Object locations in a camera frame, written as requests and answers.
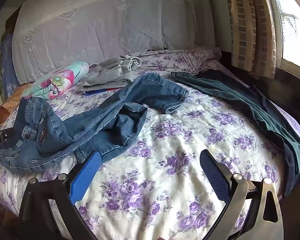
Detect blue and red flat item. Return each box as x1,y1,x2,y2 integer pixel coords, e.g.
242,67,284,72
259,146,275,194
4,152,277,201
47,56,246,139
83,87,120,96

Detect white lace cover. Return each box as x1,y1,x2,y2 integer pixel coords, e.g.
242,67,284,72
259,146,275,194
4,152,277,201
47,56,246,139
12,0,210,85

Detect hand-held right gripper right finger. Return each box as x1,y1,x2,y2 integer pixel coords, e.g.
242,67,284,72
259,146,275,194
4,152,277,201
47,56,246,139
199,149,284,240

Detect grey folded pants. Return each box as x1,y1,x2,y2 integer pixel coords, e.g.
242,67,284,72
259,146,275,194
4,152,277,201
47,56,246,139
81,55,142,92

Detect dark green pants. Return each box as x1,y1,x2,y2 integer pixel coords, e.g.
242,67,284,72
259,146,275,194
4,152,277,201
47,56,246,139
170,71,300,178

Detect blue wall poster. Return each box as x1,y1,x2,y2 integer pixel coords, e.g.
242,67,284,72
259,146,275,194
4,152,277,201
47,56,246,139
0,34,20,98

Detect bright window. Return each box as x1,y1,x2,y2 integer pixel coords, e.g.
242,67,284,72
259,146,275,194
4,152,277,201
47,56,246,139
267,0,300,72

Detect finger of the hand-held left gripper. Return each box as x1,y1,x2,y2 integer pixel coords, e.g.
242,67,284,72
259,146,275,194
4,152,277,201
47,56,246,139
0,127,14,140

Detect floral teal pink pillow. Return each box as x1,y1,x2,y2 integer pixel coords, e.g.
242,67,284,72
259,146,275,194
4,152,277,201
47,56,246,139
21,61,90,99

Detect dark wooden bed frame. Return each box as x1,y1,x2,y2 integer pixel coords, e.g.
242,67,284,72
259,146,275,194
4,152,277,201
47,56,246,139
220,51,300,140

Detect blue denim pants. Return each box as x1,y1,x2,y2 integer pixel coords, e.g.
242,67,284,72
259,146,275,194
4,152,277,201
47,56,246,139
0,72,190,175

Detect purple floral pillow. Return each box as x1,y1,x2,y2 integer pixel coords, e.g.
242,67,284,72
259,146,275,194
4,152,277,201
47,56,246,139
137,45,222,74

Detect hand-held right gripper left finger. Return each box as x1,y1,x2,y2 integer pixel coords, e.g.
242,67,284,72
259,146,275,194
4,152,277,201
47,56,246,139
19,151,102,240

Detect purple floral bedsheet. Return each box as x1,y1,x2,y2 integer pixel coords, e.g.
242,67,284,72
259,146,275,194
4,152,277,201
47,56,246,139
0,46,300,240

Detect wooden headboard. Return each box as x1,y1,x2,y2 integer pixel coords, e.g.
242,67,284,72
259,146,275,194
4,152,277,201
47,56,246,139
1,7,20,40

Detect beige checked curtain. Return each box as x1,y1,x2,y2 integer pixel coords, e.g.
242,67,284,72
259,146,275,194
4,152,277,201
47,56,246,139
225,0,277,79

